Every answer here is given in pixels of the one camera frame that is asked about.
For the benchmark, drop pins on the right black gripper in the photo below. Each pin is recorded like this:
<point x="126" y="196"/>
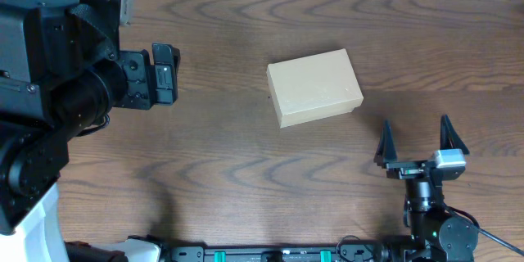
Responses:
<point x="413" y="169"/>

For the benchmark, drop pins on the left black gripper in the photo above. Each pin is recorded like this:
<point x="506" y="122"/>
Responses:
<point x="137" y="80"/>

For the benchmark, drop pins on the cardboard box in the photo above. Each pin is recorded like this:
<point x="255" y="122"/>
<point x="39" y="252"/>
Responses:
<point x="313" y="87"/>

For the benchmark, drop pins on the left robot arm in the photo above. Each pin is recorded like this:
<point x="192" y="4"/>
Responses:
<point x="31" y="162"/>

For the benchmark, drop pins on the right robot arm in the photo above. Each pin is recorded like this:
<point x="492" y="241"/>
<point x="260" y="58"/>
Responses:
<point x="436" y="232"/>

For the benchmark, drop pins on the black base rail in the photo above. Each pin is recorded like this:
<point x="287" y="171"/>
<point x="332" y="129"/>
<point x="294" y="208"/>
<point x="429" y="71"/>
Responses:
<point x="352" y="251"/>

